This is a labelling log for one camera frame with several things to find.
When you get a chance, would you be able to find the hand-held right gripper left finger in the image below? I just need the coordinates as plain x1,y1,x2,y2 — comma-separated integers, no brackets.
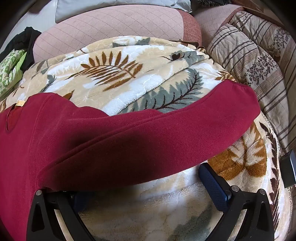
26,189,93,241

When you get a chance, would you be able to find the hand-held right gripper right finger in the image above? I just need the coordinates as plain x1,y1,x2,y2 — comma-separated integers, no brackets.
198,163,277,241

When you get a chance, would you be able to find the dark red garment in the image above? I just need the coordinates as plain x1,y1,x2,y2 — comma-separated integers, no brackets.
0,79,261,241

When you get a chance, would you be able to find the black box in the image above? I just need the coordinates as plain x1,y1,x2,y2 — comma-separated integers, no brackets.
281,152,296,189

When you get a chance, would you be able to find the leaf print fleece blanket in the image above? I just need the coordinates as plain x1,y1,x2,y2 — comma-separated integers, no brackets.
0,36,292,241

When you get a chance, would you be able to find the striped beige cushion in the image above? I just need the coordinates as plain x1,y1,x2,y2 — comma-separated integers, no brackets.
206,10,296,161

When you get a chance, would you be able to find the green patterned cloth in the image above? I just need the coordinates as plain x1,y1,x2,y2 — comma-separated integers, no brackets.
0,49,28,98

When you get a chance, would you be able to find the pink quilted sofa cushion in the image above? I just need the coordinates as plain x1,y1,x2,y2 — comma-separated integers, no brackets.
32,1,202,62
192,5,245,45

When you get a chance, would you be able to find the black cloth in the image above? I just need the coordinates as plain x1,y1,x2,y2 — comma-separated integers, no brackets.
0,26,42,71

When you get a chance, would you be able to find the grey pillow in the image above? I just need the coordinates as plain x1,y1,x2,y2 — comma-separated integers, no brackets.
55,0,193,24

